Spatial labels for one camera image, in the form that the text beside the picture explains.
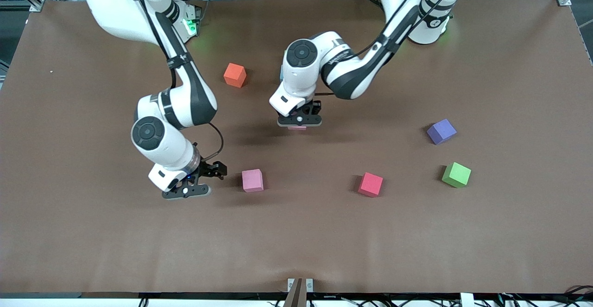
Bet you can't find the red foam cube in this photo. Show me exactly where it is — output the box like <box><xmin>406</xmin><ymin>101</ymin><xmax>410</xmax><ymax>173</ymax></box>
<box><xmin>358</xmin><ymin>172</ymin><xmax>384</xmax><ymax>198</ymax></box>

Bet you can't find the orange foam cube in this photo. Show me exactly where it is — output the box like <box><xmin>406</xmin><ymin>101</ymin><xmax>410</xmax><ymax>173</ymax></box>
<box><xmin>223</xmin><ymin>63</ymin><xmax>247</xmax><ymax>88</ymax></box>

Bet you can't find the brown table cover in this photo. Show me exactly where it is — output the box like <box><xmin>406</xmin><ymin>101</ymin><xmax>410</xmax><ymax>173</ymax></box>
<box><xmin>0</xmin><ymin>0</ymin><xmax>593</xmax><ymax>294</ymax></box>

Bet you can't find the purple foam cube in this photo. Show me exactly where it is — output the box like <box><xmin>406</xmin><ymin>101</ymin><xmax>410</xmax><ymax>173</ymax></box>
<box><xmin>427</xmin><ymin>119</ymin><xmax>457</xmax><ymax>145</ymax></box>

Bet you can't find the green foam cube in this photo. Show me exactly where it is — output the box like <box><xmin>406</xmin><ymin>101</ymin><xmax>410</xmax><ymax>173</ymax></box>
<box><xmin>442</xmin><ymin>162</ymin><xmax>472</xmax><ymax>188</ymax></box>

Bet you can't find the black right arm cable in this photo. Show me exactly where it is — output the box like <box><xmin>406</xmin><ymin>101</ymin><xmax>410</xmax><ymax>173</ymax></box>
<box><xmin>125</xmin><ymin>0</ymin><xmax>224</xmax><ymax>163</ymax></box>

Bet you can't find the metal mount bracket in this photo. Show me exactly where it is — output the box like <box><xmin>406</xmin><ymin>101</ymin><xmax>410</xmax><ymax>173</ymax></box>
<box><xmin>287</xmin><ymin>278</ymin><xmax>314</xmax><ymax>307</ymax></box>

